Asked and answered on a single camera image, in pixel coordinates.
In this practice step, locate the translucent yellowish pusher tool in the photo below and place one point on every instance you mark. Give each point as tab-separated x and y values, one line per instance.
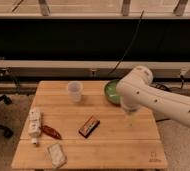
130	119

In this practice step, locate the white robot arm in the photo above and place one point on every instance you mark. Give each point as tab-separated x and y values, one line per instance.
135	90

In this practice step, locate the green bowl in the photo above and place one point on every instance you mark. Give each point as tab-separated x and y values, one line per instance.
110	92

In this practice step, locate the wooden folding table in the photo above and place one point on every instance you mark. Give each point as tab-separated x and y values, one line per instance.
112	144

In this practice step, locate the clear plastic cup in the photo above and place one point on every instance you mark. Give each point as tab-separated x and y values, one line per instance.
74	89

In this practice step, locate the red chili pepper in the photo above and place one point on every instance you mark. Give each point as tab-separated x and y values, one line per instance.
51	132

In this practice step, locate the white wrapped packet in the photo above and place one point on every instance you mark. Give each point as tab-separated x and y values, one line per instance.
57	155

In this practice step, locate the white tube bottle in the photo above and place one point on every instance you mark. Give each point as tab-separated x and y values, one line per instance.
34	130

